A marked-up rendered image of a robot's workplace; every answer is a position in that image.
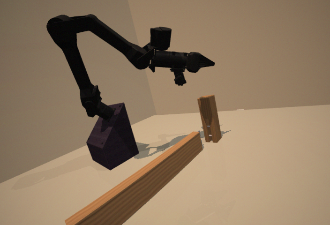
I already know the brown wooden post with slot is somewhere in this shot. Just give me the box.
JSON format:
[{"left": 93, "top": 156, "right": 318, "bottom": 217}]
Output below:
[{"left": 198, "top": 95, "right": 221, "bottom": 143}]

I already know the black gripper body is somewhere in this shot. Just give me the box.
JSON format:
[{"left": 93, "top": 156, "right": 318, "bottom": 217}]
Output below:
[{"left": 168, "top": 52, "right": 199, "bottom": 73}]

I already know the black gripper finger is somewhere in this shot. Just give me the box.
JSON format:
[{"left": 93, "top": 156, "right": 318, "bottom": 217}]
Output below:
[{"left": 197, "top": 53, "right": 215, "bottom": 72}]

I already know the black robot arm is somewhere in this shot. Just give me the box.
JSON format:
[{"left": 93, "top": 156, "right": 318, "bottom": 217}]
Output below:
[{"left": 46, "top": 14, "right": 172, "bottom": 122}]

